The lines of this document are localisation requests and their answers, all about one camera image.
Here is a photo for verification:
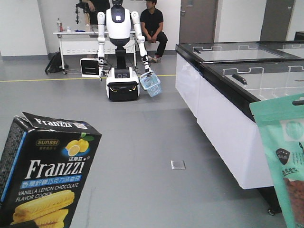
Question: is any white robot hand open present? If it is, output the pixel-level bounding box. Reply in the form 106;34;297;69
99;66;107;81

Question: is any white robot hand holding basket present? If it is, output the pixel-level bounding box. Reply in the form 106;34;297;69
144;61;152;76

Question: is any black Franzzi cookie box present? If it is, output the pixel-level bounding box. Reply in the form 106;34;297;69
0;113;102;228

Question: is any teal goji berry bag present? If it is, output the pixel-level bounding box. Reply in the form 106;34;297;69
249;94;304;228

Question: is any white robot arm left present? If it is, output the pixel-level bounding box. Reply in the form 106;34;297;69
97;12;105;74

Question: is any light blue plastic basket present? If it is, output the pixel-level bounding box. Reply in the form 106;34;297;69
140;71;162;97

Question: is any white humanoid robot body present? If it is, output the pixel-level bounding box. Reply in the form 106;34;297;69
106;0;140;102

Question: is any white folding table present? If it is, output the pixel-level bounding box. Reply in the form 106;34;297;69
53;30;138;71

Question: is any standing person in black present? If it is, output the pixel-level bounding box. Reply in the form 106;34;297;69
81;0;110;25

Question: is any white chest freezer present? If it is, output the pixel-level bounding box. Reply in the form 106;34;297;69
175;40;304;215

